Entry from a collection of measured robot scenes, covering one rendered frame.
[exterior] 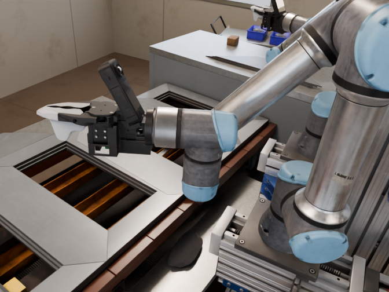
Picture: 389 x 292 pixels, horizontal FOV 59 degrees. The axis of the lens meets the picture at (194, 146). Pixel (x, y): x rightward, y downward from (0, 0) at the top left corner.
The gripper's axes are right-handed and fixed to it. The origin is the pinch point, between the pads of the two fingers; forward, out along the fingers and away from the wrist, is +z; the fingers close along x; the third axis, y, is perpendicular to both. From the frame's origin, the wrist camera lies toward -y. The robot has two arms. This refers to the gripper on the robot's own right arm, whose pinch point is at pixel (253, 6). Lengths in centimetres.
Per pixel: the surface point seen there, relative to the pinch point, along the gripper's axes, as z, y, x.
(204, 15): 232, 90, 157
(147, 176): -15, 51, -73
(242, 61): 25, 41, 20
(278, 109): -10, 56, 15
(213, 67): 32, 42, 4
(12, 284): -33, 47, -131
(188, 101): 36, 61, -13
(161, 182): -22, 51, -70
